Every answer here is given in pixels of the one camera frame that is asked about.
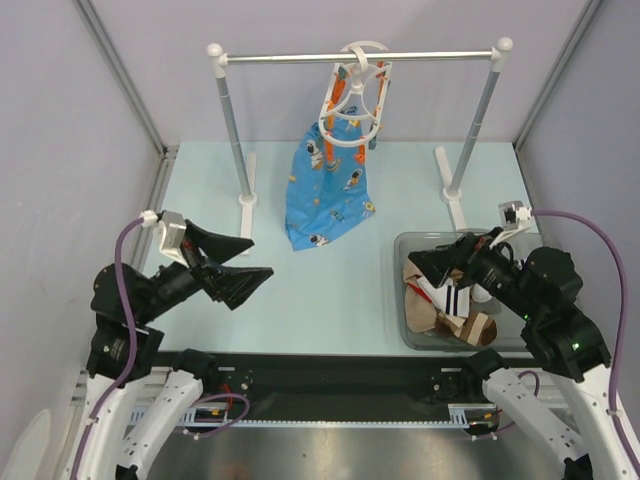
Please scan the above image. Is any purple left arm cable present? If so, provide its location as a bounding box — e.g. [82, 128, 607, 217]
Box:
[67, 217, 251, 480]

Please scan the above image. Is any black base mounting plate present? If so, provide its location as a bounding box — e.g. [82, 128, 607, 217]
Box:
[149, 349, 531, 424]

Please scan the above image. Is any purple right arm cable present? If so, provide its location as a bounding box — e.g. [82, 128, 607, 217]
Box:
[474, 208, 640, 480]

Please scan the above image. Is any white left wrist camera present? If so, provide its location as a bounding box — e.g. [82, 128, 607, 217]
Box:
[139, 210, 188, 267]

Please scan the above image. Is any blue cartoon print sock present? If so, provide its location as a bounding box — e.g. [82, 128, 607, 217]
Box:
[284, 123, 376, 251]

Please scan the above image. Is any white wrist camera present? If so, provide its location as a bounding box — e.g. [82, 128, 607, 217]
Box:
[490, 201, 534, 249]
[139, 210, 188, 267]

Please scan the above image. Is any white clip sock hanger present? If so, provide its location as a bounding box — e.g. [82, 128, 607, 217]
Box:
[318, 41, 393, 170]

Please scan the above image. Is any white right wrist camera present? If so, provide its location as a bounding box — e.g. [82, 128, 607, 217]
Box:
[490, 201, 534, 249]

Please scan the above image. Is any white striped sock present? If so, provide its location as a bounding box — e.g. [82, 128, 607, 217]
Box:
[416, 276, 441, 308]
[438, 280, 493, 318]

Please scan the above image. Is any white drying rack stand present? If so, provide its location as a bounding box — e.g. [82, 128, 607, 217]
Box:
[207, 37, 513, 238]

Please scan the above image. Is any beige red sock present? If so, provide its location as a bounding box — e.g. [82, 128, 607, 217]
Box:
[403, 259, 431, 288]
[404, 284, 439, 334]

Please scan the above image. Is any clear plastic bin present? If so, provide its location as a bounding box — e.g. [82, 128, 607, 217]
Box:
[393, 230, 551, 351]

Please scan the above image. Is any blue slotted cable duct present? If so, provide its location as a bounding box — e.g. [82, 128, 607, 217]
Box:
[124, 405, 236, 426]

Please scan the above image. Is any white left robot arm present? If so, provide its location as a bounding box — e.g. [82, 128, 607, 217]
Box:
[59, 211, 274, 479]

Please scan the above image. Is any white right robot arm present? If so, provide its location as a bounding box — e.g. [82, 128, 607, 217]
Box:
[408, 228, 639, 479]

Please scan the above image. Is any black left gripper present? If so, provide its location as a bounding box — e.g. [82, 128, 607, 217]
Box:
[137, 218, 273, 321]

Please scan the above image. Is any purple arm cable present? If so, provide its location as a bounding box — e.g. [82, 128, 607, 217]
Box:
[67, 217, 251, 480]
[474, 208, 640, 480]

